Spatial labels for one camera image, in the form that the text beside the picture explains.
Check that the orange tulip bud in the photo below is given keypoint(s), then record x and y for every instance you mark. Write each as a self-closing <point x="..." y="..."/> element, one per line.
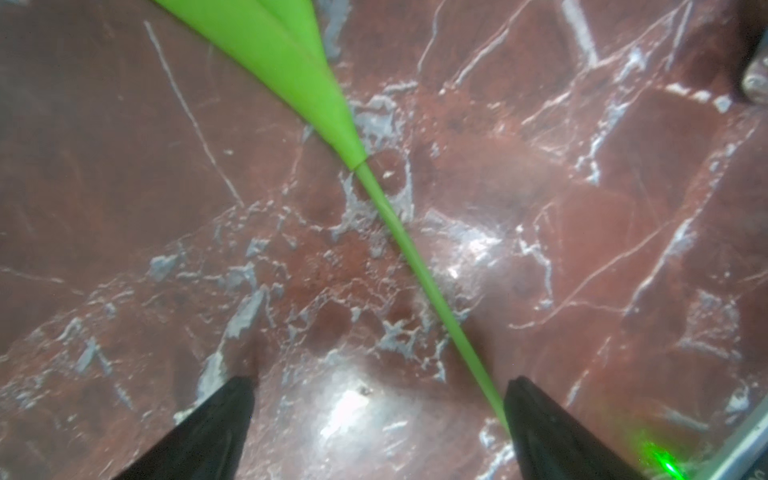
<point x="279" y="42"/>

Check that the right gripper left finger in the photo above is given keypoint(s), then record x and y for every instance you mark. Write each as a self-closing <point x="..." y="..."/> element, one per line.
<point x="208" y="444"/>

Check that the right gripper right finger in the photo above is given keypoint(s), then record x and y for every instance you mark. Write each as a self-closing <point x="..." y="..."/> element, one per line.
<point x="549" y="443"/>

